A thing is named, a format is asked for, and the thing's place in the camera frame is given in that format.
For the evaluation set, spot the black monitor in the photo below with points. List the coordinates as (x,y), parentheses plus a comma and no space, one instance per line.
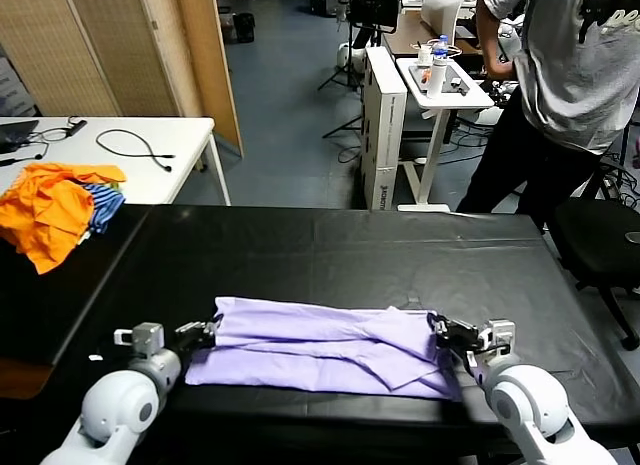
(372,5)

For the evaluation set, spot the white round device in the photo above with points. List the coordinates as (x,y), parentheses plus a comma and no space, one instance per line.
(352,59)

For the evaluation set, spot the grey tray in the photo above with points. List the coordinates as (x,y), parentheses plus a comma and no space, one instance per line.
(452,77)

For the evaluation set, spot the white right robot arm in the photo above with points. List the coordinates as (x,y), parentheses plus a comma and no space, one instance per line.
(530,405)

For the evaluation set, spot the black office chair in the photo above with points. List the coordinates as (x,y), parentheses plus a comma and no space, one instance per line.
(595,245)

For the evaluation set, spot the person in grey t-shirt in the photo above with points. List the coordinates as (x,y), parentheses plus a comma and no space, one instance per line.
(570,75)

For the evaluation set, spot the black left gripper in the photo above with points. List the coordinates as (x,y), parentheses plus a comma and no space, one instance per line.
(192,342)

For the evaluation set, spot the black laptop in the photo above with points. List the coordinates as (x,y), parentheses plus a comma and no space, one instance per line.
(15,134)

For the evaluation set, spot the lavender t-shirt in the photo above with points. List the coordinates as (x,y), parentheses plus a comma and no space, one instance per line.
(310,345)

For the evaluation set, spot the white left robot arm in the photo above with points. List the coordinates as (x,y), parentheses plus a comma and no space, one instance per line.
(125,400)

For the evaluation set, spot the clear water bottle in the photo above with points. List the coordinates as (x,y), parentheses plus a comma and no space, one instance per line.
(440,47)

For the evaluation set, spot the orange garment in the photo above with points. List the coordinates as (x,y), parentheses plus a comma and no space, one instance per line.
(45,215)

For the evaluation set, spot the wooden folding partition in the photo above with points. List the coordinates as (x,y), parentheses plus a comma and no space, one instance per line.
(125,50)

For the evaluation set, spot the wooden side table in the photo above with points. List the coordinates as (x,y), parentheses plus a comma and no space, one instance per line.
(20,380)

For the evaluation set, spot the blue striped garment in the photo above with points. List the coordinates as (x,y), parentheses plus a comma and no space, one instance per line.
(105,207)

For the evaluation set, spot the small white standing desk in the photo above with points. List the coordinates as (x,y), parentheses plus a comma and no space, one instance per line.
(450,101)

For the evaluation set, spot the black tripod stand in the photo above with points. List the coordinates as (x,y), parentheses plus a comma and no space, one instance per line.
(348,35)

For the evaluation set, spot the large black table cover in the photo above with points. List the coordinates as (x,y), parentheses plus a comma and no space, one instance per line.
(350,260)

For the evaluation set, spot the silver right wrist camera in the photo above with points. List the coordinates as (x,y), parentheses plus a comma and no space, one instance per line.
(500,335)

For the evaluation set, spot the white table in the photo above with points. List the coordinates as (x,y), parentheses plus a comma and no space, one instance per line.
(150,135)

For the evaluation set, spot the white curved machine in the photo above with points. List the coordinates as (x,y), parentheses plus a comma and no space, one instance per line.
(442,10)

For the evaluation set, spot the small black table cover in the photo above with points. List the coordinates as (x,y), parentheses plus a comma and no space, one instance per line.
(50,310)

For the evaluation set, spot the white cup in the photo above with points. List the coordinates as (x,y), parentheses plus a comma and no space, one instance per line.
(424,55)

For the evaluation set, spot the brown wooden desk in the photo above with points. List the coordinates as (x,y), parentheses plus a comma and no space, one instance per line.
(400,35)

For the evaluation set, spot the tall white cardboard box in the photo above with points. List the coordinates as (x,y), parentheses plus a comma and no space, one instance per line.
(382,135)

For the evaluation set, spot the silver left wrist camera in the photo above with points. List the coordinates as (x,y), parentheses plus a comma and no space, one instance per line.
(147,337)

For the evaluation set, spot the silver round disc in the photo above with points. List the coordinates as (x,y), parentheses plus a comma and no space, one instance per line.
(634,237)

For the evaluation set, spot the black trash bin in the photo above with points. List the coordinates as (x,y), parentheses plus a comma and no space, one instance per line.
(244,27)

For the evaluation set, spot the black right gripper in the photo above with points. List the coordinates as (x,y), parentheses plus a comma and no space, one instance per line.
(465,342)

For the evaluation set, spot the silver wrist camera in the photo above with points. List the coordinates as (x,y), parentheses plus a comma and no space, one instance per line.
(147,337)
(500,335)

